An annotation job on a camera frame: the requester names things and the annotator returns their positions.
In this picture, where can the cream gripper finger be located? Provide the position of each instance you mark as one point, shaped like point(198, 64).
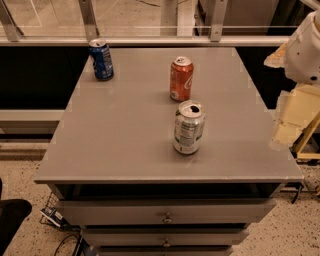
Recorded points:
point(295, 110)
point(277, 58)

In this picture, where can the yellow wooden frame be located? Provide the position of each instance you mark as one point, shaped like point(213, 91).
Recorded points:
point(307, 134)

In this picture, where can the grey drawer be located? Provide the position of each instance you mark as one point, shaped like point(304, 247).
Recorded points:
point(164, 237)
point(161, 251)
point(164, 212)

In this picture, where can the glass railing panel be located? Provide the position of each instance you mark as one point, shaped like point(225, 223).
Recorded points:
point(151, 22)

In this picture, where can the grey drawer cabinet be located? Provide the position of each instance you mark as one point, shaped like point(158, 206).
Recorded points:
point(114, 140)

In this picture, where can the bottom grey drawer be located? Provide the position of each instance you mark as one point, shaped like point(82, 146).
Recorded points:
point(161, 251)

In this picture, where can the middle grey drawer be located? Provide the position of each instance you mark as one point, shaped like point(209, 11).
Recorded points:
point(164, 237)

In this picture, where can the silver green soda can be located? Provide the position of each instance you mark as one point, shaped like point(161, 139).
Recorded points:
point(189, 125)

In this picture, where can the top grey drawer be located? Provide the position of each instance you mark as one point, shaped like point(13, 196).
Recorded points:
point(164, 212)

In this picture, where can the wire basket on floor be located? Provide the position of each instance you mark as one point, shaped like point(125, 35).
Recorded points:
point(51, 215)

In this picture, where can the black chair edge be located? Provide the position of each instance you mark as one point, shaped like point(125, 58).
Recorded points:
point(12, 214)

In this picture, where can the blue soda can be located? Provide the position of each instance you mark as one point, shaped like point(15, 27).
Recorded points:
point(102, 61)

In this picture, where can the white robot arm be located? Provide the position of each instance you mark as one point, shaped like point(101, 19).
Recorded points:
point(300, 59)

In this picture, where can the orange coke can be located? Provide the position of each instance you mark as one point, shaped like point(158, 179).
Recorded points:
point(181, 76)

